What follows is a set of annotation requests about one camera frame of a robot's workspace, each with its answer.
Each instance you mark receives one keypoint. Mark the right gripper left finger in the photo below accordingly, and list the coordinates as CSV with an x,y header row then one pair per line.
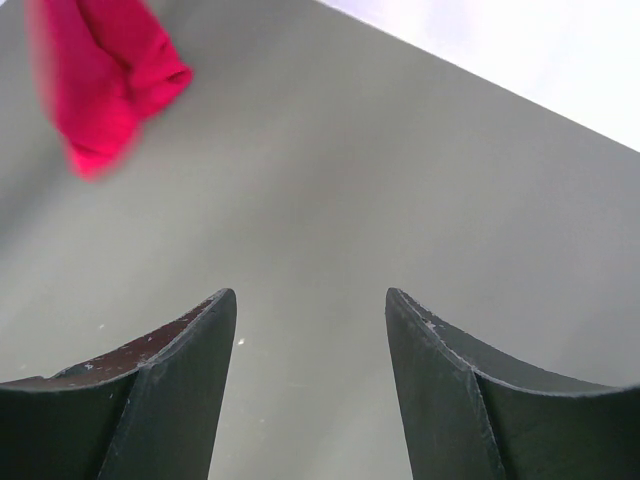
x,y
146,410

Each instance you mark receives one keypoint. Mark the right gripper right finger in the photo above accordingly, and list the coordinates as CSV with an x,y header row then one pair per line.
x,y
470,411

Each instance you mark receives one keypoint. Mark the magenta t shirt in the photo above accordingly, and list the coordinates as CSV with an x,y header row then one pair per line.
x,y
103,69

